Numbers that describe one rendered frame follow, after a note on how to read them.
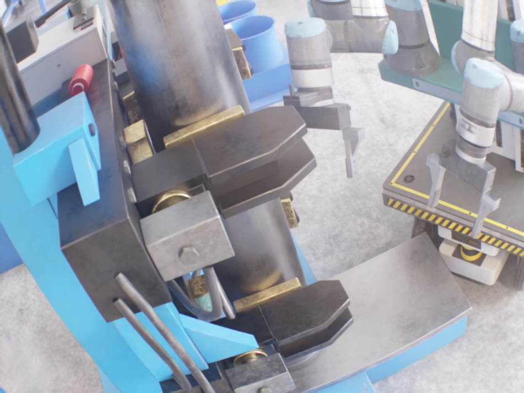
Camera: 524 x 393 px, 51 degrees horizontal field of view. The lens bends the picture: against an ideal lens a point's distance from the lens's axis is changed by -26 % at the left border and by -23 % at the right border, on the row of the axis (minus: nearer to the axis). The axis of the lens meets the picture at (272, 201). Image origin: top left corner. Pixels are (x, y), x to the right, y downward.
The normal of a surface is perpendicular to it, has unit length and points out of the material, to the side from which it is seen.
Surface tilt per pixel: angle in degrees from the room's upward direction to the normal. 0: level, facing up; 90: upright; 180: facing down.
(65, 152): 90
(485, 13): 79
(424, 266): 0
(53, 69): 90
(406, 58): 70
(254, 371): 0
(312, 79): 65
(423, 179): 0
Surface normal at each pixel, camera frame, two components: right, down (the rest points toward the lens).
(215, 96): 0.61, 0.40
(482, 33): -0.11, 0.52
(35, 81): 0.30, 0.57
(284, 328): -0.24, -0.72
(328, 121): -0.58, 0.31
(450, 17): -0.61, 0.63
